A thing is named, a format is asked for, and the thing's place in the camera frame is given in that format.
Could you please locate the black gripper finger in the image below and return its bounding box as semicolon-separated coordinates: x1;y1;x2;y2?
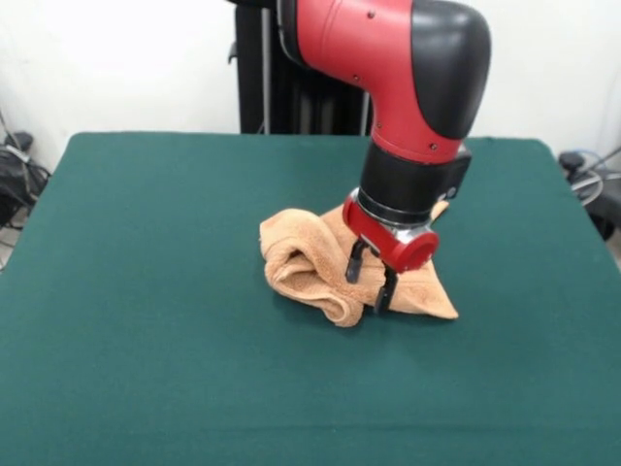
372;267;401;316
344;239;373;284

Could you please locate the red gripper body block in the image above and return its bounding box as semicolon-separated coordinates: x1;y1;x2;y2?
342;189;441;274

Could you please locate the tan terry towel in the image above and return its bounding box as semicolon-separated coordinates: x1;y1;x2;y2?
258;201;460;329

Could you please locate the dark green table cloth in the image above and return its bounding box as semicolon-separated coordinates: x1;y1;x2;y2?
0;131;621;466

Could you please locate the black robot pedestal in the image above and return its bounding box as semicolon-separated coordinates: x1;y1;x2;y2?
226;0;377;137

